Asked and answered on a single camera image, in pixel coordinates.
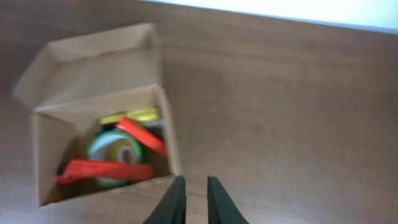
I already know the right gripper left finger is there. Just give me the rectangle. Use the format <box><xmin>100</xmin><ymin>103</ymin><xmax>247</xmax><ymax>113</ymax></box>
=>
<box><xmin>143</xmin><ymin>176</ymin><xmax>187</xmax><ymax>224</ymax></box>

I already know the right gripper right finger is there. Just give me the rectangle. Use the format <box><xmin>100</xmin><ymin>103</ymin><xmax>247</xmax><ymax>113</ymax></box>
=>
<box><xmin>207</xmin><ymin>176</ymin><xmax>249</xmax><ymax>224</ymax></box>

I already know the small yellow tape roll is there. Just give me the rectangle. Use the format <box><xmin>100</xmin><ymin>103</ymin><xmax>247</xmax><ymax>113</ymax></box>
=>
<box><xmin>110</xmin><ymin>139</ymin><xmax>138</xmax><ymax>164</ymax></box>

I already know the orange black stapler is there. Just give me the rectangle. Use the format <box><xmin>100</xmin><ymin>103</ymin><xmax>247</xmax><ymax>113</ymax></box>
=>
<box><xmin>116</xmin><ymin>118</ymin><xmax>167</xmax><ymax>157</ymax></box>

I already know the green tape roll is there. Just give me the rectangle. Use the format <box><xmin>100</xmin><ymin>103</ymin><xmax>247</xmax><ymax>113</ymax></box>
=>
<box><xmin>86</xmin><ymin>129</ymin><xmax>144</xmax><ymax>189</ymax></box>

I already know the yellow highlighter pen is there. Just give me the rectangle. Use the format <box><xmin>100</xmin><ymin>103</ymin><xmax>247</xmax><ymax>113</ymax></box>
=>
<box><xmin>99</xmin><ymin>107</ymin><xmax>160</xmax><ymax>125</ymax></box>

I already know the orange utility knife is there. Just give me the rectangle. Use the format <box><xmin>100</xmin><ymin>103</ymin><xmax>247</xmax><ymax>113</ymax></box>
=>
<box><xmin>56</xmin><ymin>159</ymin><xmax>155</xmax><ymax>184</ymax></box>

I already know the brown cardboard box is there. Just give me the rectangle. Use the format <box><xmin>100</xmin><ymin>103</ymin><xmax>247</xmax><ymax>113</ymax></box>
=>
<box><xmin>12</xmin><ymin>23</ymin><xmax>183</xmax><ymax>208</ymax></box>

